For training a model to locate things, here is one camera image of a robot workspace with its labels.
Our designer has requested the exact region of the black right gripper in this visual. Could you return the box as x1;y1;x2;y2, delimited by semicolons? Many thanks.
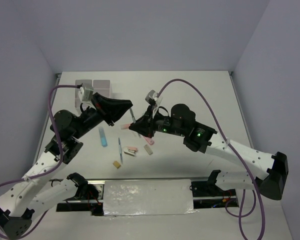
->
128;105;186;138

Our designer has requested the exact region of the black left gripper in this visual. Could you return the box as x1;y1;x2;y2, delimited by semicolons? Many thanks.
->
72;92;133;140

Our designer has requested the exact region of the green highlighter pen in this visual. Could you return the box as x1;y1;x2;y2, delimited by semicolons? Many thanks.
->
129;107;141;138

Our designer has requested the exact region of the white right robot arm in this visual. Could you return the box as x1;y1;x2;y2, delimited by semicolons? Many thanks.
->
129;103;289;201

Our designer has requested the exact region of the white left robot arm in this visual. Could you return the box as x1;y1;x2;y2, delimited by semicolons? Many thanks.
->
0;93;133;240

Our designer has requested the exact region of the pink orange highlighter pen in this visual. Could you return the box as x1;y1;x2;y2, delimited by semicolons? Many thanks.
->
120;123;132;130

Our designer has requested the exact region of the grey white eraser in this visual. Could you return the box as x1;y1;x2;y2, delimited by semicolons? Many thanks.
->
144;144;153;155

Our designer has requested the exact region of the pink mini stapler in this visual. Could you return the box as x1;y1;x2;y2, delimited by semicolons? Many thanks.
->
123;146;138;157

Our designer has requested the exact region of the right white compartment organizer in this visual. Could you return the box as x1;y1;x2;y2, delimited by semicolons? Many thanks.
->
92;79;112;98

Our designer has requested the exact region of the white compartment organizer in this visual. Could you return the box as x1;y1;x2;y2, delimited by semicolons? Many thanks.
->
92;79;112;98
74;79;93;109

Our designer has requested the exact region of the blue highlighter pen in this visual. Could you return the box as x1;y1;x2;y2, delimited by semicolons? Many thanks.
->
98;126;108;148

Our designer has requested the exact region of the blue ballpoint pen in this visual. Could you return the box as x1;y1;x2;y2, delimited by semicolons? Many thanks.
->
118;137;124;164

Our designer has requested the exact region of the left white compartment organizer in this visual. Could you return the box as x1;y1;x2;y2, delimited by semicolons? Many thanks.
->
74;79;93;109

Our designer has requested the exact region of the yellow eraser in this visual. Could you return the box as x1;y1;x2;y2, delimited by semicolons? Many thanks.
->
113;161;121;169

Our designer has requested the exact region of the silver foil covered panel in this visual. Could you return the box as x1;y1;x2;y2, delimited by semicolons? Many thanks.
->
103;179;195;216

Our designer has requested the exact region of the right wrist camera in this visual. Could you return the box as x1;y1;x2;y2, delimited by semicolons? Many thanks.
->
145;89;163;107

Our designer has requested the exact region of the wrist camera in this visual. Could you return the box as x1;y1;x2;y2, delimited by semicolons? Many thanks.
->
78;83;94;103
145;89;163;107

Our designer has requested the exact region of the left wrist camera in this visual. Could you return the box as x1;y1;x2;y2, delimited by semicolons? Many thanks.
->
78;83;94;103

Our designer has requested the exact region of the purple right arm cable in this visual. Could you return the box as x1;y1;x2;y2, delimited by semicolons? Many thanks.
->
156;78;264;238

